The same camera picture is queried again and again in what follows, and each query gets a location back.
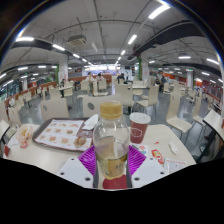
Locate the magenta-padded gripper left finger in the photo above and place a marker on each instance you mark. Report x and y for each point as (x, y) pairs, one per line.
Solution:
(87, 160)

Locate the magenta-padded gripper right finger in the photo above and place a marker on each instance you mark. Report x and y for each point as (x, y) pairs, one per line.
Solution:
(137, 160)

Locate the clear bottle with tan cap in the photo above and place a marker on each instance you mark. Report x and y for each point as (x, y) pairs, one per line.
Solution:
(110, 140)

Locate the red ketchup packet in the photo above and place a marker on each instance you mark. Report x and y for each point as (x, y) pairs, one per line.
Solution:
(157, 156)

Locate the red paper cup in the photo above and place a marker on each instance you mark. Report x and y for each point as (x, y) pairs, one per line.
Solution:
(140, 128)

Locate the clear plastic wrapped packet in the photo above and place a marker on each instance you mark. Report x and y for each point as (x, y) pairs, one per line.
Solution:
(175, 165)

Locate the crumpled white napkin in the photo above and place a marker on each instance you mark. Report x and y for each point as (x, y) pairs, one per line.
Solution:
(90, 122)

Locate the small white packet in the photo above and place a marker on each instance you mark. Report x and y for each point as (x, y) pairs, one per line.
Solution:
(173, 148)

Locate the dark food tray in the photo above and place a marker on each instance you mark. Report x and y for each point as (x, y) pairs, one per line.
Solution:
(66, 119)

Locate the beige chair with metal legs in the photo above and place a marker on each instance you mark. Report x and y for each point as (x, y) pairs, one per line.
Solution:
(176, 116)

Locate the small red sauce packet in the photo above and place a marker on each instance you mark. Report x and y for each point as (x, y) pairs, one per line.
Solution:
(23, 145)

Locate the clear bag of fried snacks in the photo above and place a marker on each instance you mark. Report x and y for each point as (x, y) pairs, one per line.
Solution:
(24, 135)

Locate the red card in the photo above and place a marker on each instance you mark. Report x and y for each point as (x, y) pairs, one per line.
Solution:
(6, 150)

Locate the person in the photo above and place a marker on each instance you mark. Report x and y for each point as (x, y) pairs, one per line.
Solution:
(90, 77)
(120, 78)
(158, 80)
(100, 78)

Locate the neighbouring beige table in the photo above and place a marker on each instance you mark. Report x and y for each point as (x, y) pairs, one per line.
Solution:
(215, 121)

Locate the ceiling air conditioner unit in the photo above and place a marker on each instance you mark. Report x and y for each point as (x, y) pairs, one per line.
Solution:
(76, 40)

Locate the group of ceiling lights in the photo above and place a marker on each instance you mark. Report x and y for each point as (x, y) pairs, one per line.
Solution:
(158, 11)

